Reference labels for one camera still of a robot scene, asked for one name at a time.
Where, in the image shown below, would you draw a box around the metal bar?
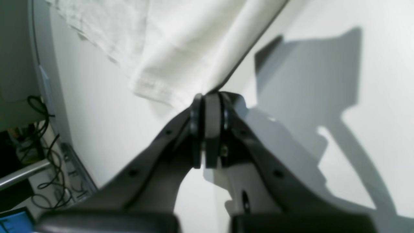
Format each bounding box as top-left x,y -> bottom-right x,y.
0,159 -> 51,191

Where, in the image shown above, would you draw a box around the black floor cables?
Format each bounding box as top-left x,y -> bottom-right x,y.
16,95 -> 91,211

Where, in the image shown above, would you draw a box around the blue screen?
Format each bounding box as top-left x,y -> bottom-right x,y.
0,207 -> 35,233

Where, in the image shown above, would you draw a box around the light grey T-shirt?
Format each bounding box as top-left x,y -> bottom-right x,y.
48,0 -> 287,108

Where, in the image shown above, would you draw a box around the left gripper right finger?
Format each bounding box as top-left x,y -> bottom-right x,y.
205,92 -> 377,233

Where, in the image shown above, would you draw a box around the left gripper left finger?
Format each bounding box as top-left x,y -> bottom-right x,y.
34,94 -> 204,233

